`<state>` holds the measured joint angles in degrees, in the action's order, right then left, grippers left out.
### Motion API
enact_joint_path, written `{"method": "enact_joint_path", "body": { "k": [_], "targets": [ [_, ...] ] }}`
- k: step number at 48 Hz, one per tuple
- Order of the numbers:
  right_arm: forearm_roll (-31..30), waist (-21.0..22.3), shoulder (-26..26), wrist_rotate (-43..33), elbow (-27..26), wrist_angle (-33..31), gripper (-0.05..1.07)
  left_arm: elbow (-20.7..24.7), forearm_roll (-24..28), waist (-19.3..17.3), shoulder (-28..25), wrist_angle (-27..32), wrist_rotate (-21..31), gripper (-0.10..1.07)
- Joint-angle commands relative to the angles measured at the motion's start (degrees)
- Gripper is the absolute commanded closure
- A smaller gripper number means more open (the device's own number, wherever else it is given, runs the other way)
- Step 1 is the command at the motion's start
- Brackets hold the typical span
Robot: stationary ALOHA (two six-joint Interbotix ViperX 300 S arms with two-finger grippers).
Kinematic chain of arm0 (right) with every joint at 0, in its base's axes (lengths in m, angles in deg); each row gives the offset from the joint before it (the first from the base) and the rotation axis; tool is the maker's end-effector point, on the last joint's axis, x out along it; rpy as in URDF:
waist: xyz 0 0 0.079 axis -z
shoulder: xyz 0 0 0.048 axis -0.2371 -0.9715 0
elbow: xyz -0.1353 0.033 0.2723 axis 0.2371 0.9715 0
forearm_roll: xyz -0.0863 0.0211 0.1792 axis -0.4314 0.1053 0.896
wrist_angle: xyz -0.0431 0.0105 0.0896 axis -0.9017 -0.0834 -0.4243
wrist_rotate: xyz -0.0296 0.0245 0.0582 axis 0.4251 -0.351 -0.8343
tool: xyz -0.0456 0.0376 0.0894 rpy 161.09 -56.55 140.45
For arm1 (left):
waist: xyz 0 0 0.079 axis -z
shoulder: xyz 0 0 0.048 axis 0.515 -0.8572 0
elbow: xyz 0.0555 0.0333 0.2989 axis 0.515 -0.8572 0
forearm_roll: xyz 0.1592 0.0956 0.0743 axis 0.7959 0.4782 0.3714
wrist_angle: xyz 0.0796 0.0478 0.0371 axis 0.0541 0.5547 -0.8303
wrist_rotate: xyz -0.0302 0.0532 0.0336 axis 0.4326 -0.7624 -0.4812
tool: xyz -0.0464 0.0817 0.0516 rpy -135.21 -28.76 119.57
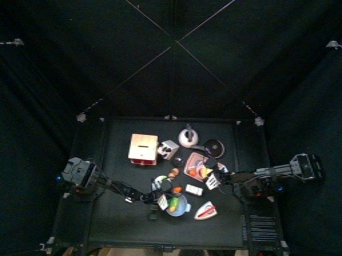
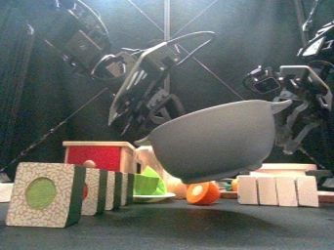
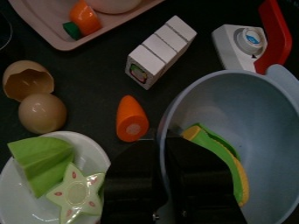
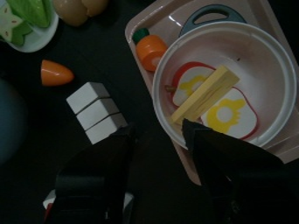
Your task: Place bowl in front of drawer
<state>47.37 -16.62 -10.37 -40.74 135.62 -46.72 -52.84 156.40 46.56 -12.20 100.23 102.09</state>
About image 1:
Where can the white red toy iron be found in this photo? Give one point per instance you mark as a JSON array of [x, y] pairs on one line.
[[206, 211]]

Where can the brown toy bread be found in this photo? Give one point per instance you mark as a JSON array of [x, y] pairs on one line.
[[174, 172]]

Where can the metal frame clamp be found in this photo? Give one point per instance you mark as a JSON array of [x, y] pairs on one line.
[[80, 117], [170, 117], [258, 121], [18, 42], [333, 44]]

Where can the yellow toy food piece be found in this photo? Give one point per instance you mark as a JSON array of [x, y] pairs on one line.
[[205, 173]]

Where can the orange toy carrot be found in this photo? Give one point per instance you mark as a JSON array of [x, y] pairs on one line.
[[177, 190]]

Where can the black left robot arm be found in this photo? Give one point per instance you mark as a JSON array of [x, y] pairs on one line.
[[80, 172]]

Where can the pink toy tray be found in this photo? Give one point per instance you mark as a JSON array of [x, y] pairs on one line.
[[194, 160]]

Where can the small white toy block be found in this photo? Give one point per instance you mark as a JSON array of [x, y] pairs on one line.
[[194, 190]]

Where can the green yellow toy vegetable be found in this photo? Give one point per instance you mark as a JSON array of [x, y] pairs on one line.
[[174, 203]]

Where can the white toy kettle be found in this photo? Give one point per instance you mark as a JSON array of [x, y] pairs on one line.
[[189, 138]]

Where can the light blue toy bowl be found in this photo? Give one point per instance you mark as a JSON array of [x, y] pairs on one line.
[[182, 208]]

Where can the white green toy cup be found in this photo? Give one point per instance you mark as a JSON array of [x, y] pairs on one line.
[[157, 182]]

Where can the black toy frying pan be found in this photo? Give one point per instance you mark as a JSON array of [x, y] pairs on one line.
[[215, 148]]

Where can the small black round lid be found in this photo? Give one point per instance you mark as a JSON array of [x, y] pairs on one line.
[[178, 162]]

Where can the white text label sticker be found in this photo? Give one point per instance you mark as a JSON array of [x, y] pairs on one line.
[[262, 228]]

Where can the orange toy food piece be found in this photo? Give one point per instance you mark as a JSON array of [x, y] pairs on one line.
[[193, 172]]

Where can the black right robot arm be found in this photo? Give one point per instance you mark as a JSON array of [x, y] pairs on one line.
[[285, 170]]

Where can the wooden toy drawer box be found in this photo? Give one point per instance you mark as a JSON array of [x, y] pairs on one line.
[[143, 148]]

